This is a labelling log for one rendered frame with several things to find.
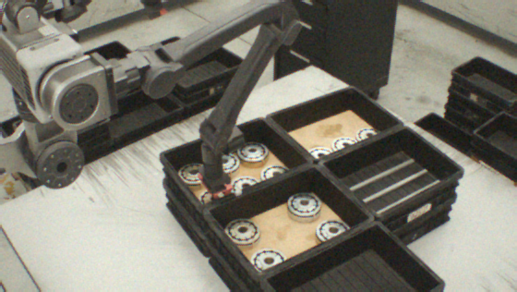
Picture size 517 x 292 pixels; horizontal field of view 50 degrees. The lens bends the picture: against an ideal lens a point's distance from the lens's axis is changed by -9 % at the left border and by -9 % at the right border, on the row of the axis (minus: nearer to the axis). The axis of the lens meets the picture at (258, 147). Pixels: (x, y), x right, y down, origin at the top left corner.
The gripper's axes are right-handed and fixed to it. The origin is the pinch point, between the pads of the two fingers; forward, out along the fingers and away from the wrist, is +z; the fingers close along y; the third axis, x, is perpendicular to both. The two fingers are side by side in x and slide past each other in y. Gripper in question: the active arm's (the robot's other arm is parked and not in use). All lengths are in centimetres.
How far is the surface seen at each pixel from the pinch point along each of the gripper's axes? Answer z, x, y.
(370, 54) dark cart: 46, -157, 113
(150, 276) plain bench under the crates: 16.4, 27.2, -5.2
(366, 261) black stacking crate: 6.2, -26.0, -41.6
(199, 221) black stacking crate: 2.5, 8.1, -4.4
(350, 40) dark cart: 30, -137, 109
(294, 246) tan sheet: 5.2, -11.3, -25.7
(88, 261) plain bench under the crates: 15.5, 43.1, 9.8
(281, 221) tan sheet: 5.0, -13.6, -14.9
